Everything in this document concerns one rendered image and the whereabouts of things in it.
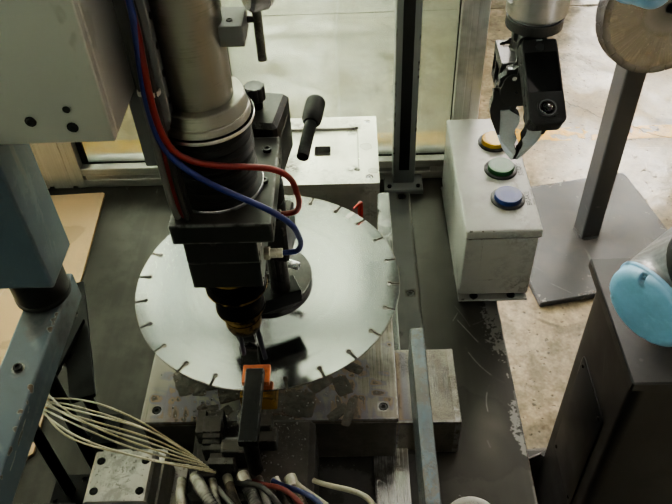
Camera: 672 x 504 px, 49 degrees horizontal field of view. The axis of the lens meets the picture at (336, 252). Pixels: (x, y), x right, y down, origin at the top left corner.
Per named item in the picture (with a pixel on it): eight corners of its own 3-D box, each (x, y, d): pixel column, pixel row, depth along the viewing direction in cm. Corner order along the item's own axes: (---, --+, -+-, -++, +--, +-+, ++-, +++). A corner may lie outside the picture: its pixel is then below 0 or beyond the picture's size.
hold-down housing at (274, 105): (260, 230, 80) (235, 67, 66) (302, 234, 80) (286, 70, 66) (248, 266, 76) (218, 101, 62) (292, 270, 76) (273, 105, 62)
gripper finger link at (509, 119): (509, 138, 108) (517, 84, 101) (515, 163, 104) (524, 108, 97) (487, 139, 108) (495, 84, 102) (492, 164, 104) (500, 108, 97)
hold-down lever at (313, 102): (265, 116, 75) (262, 92, 73) (326, 114, 74) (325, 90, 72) (259, 164, 69) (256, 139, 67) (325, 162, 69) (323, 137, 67)
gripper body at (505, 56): (543, 77, 103) (558, -5, 94) (555, 112, 96) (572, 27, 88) (488, 78, 103) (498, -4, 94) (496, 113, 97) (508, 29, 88)
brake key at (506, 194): (491, 195, 111) (493, 185, 110) (518, 195, 111) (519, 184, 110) (495, 213, 108) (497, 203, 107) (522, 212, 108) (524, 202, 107)
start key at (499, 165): (485, 167, 116) (486, 157, 115) (510, 166, 116) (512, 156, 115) (488, 183, 113) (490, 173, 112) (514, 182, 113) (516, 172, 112)
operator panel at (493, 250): (440, 187, 135) (446, 119, 124) (500, 186, 134) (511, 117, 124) (458, 301, 115) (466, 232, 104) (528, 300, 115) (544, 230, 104)
